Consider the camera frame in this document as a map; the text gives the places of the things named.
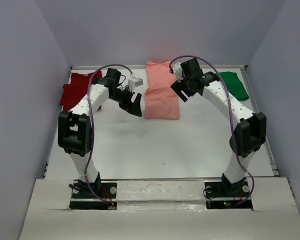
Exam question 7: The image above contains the green t-shirt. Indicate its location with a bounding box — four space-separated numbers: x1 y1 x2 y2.
219 71 249 101

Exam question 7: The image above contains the red folded t-shirt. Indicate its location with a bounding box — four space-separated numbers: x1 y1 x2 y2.
59 72 93 112

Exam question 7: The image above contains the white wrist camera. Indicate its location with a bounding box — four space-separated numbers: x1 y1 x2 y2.
127 73 144 92
169 62 184 82

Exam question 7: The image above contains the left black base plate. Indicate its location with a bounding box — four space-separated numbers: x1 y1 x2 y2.
69 181 118 211

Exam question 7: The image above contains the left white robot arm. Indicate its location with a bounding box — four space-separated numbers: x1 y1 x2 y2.
57 64 143 199

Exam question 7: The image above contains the white cardboard front cover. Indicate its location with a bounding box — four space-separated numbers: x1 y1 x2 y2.
20 177 300 240

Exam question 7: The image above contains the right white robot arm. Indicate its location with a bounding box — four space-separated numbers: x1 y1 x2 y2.
168 55 267 198

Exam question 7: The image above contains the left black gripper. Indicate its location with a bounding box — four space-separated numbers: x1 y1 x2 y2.
109 87 142 118

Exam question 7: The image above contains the pink t-shirt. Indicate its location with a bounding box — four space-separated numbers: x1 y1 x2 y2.
144 61 180 120

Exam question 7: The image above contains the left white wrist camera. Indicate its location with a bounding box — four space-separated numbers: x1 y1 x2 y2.
127 73 144 92

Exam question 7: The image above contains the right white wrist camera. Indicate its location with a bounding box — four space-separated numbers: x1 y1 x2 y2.
169 62 184 82

